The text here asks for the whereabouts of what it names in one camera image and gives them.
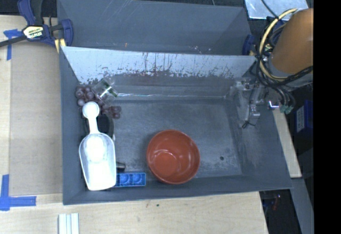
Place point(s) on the red-brown bowl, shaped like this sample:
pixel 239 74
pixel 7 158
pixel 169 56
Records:
pixel 173 157

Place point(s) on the clear glass jar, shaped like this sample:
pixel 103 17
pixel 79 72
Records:
pixel 105 90

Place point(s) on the white plastic scoop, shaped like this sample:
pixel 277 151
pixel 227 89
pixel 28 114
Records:
pixel 97 158

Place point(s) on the blue toy brick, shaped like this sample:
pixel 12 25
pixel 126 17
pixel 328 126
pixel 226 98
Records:
pixel 130 179

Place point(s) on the purple grape bunch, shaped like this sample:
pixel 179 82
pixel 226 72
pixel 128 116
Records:
pixel 82 94

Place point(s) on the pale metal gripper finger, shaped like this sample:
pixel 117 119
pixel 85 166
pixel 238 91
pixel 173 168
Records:
pixel 241 91
pixel 254 111

